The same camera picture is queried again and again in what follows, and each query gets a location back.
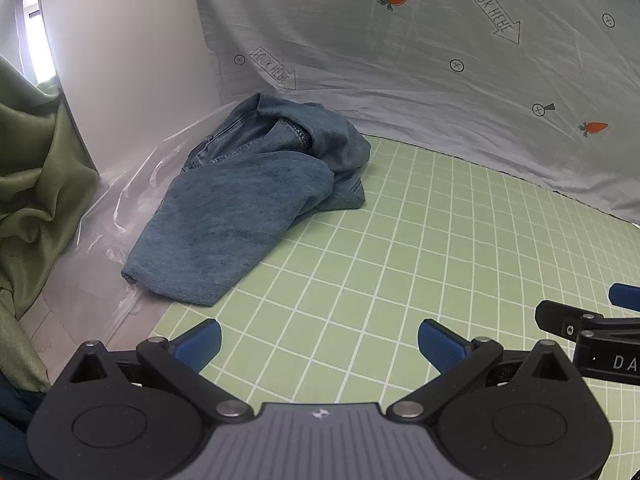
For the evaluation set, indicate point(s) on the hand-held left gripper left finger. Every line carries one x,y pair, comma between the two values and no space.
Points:
201,344

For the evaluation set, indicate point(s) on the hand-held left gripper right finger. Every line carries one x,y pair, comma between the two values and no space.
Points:
441,347

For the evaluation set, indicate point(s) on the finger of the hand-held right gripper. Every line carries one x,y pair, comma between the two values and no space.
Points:
560,317
626,295

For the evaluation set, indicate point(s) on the blue denim jeans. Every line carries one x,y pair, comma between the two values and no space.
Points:
250,195

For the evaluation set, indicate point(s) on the green grid mat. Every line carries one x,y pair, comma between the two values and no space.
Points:
425,260

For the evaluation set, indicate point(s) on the clear plastic bag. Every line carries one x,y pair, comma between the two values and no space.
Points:
125,195

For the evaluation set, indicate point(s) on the dark teal cloth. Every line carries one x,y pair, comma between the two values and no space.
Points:
15,435

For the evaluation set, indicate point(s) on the green curtain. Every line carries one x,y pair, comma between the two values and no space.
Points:
35,185

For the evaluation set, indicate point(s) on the white carrot printed sheet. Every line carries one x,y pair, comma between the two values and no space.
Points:
425,60

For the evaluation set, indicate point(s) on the white foam board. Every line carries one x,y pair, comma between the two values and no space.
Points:
130,60

